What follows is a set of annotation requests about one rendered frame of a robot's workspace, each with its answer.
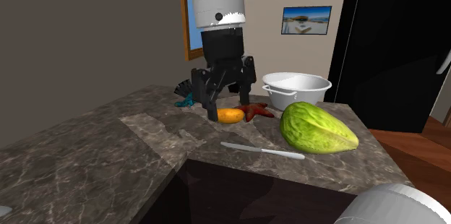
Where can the dark counter cabinet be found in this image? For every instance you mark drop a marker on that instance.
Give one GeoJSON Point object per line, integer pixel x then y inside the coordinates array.
{"type": "Point", "coordinates": [246, 198]}

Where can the black refrigerator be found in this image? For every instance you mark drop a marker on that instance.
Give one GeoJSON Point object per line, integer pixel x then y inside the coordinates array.
{"type": "Point", "coordinates": [391, 57]}

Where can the red starfish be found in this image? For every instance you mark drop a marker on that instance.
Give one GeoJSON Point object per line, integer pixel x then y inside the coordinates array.
{"type": "Point", "coordinates": [255, 110]}

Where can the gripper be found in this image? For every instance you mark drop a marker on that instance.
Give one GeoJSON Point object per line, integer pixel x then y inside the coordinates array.
{"type": "Point", "coordinates": [222, 47]}

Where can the teal bird figure black tail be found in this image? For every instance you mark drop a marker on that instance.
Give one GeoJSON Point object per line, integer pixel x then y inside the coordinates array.
{"type": "Point", "coordinates": [185, 96]}

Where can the window with wooden frame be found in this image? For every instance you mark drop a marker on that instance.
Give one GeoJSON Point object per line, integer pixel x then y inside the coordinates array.
{"type": "Point", "coordinates": [190, 15]}

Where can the framed wall picture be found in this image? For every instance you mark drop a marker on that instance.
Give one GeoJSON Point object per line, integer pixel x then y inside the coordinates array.
{"type": "Point", "coordinates": [306, 20]}

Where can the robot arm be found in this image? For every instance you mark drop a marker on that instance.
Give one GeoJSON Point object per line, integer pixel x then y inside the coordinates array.
{"type": "Point", "coordinates": [218, 1]}

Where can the orange potato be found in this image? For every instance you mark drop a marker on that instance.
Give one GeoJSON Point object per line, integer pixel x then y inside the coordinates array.
{"type": "Point", "coordinates": [230, 116]}

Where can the white knife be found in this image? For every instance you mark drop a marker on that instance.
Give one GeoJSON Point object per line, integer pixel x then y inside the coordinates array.
{"type": "Point", "coordinates": [260, 150]}

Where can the large green fruit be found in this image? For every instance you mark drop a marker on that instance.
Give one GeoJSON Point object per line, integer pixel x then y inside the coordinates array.
{"type": "Point", "coordinates": [313, 130]}

